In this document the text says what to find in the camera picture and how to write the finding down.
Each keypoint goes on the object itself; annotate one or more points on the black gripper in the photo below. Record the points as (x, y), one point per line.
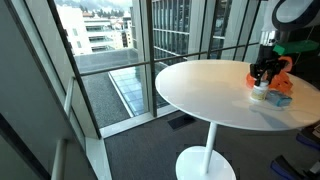
(268, 55)

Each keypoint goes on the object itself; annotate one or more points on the short white-capped bottle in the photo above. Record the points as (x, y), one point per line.
(259, 91)

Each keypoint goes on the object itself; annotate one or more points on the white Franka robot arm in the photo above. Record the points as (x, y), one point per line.
(295, 13)

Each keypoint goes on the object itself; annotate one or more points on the blue and white box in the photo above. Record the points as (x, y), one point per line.
(279, 98)

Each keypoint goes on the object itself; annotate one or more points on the blue and black cart foot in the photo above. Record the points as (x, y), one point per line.
(308, 140)
(286, 168)

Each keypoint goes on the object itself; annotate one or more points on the dark floor vent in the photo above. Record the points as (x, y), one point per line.
(181, 122)

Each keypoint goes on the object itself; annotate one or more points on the dark window mullion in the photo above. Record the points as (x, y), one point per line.
(151, 56)
(73, 66)

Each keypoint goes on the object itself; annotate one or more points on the dark window handrail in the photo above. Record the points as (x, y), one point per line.
(116, 67)

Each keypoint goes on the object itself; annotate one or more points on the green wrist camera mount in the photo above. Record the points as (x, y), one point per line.
(296, 46)

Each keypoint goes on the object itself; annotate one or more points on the white round pedestal table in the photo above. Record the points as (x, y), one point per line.
(210, 143)

